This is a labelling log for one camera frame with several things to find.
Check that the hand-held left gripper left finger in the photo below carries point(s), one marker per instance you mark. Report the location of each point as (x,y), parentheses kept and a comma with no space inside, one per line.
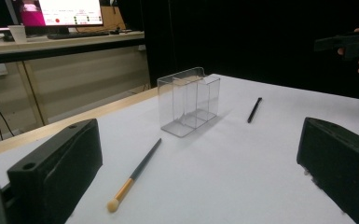
(52,180)

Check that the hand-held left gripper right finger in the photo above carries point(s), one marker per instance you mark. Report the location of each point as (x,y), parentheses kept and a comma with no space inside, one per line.
(338,165)

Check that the black eyeliner pencil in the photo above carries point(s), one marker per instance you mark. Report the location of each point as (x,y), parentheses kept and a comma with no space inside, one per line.
(255,109)

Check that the clear acrylic organizer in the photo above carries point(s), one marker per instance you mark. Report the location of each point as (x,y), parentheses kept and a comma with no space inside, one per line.
(180,93)

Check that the black curtain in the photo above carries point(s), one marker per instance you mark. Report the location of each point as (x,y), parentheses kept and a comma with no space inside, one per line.
(245,37)

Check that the wooden desk with black edge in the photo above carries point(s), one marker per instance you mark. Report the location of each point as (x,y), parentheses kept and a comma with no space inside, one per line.
(59,43)

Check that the black keyboard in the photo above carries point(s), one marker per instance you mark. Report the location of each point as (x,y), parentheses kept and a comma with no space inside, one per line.
(77,34)

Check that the white paper cup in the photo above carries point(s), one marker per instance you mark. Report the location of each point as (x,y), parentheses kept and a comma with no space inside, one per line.
(18,33)

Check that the black computer mouse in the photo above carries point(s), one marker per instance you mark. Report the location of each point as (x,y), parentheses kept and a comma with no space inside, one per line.
(115,31)

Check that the brown board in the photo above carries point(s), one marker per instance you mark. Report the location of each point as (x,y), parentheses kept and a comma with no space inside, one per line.
(113,18)

